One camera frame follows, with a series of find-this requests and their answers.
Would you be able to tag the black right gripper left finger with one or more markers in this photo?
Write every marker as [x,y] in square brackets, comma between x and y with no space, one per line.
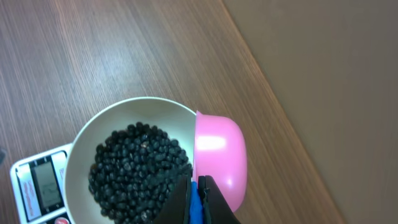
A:
[176,208]

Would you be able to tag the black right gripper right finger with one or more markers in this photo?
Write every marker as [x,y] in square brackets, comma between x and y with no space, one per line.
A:
[215,208]

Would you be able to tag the pink scoop with blue handle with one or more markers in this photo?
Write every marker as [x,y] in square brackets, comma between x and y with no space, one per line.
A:
[220,151]

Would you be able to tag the black beans in bowl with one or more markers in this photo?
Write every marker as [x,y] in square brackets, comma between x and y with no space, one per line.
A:
[135,171]

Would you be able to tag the white bowl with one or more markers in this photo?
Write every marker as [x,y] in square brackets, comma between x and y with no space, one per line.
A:
[174,118]

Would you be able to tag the white digital kitchen scale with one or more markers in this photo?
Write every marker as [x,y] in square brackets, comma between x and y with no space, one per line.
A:
[37,183]

